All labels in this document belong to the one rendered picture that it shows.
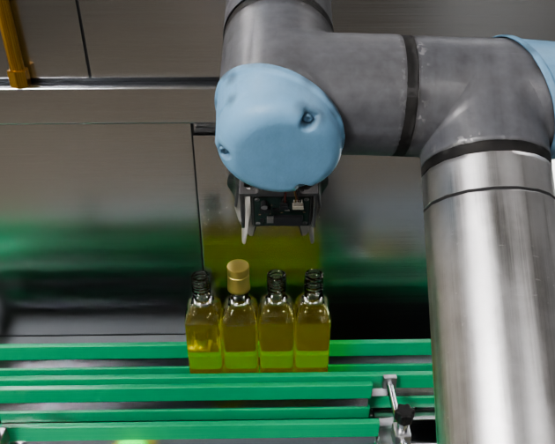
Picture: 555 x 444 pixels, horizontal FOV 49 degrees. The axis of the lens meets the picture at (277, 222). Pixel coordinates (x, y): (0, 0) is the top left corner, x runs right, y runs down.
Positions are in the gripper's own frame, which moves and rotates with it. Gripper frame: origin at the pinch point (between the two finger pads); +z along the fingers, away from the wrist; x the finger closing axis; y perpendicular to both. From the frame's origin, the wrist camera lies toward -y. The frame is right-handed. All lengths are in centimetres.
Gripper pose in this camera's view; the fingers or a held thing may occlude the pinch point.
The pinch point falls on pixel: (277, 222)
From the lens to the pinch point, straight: 69.5
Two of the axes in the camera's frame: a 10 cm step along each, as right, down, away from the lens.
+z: 0.0, 6.0, 8.0
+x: 10.0, -0.1, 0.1
